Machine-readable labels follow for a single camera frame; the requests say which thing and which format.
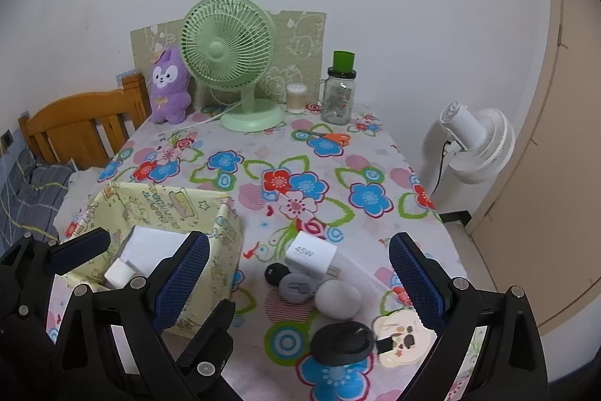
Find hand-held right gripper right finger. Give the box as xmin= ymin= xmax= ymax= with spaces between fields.
xmin=389 ymin=233 xmax=550 ymax=401

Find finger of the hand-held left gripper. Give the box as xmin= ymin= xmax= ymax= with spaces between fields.
xmin=0 ymin=227 xmax=112 ymax=284
xmin=176 ymin=299 xmax=236 ymax=383

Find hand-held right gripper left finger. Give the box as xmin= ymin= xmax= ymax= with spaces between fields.
xmin=55 ymin=231 xmax=212 ymax=401

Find cream cartoon dog gadget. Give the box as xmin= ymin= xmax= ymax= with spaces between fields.
xmin=372 ymin=308 xmax=435 ymax=368

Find white egg-shaped gadget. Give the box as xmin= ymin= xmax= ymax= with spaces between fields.
xmin=314 ymin=280 xmax=362 ymax=318

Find yellow printed storage box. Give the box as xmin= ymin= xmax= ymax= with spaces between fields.
xmin=56 ymin=181 xmax=245 ymax=338

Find black round device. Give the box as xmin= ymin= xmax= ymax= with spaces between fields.
xmin=311 ymin=321 xmax=376 ymax=368

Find white charger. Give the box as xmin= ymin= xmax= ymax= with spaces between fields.
xmin=284 ymin=232 xmax=346 ymax=280

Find large white box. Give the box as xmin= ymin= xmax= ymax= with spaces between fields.
xmin=124 ymin=226 xmax=189 ymax=272

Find white cloth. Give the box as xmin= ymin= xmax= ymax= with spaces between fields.
xmin=54 ymin=166 xmax=113 ymax=242

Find grey plaid bedding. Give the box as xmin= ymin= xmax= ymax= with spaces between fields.
xmin=0 ymin=142 xmax=78 ymax=251

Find small black key fob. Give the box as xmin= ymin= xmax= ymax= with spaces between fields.
xmin=264 ymin=262 xmax=292 ymax=288

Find grey round gadget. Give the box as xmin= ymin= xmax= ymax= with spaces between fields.
xmin=278 ymin=273 xmax=322 ymax=305

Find wooden bed headboard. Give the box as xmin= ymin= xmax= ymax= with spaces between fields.
xmin=19 ymin=72 xmax=152 ymax=171

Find floral tablecloth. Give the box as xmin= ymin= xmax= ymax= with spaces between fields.
xmin=44 ymin=103 xmax=489 ymax=401

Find white clip fan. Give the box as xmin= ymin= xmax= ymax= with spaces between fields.
xmin=423 ymin=101 xmax=516 ymax=186

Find purple plush toy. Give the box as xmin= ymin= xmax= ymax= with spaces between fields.
xmin=149 ymin=45 xmax=192 ymax=124

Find beige door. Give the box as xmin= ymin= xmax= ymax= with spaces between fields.
xmin=470 ymin=0 xmax=601 ymax=336

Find glass jar with green lid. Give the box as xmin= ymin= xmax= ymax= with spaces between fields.
xmin=316 ymin=50 xmax=358 ymax=126

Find cotton swab container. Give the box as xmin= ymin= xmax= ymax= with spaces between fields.
xmin=286 ymin=83 xmax=307 ymax=115

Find green desk fan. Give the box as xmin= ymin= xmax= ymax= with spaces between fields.
xmin=181 ymin=0 xmax=287 ymax=133

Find beige patterned board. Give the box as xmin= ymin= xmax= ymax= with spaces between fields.
xmin=130 ymin=10 xmax=327 ymax=110

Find black fan cable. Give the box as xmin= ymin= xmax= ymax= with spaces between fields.
xmin=429 ymin=140 xmax=452 ymax=197

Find orange handled scissors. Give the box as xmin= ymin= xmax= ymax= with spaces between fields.
xmin=307 ymin=131 xmax=352 ymax=147

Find white fan cable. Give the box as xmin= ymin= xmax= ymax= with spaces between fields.
xmin=162 ymin=103 xmax=242 ymax=134

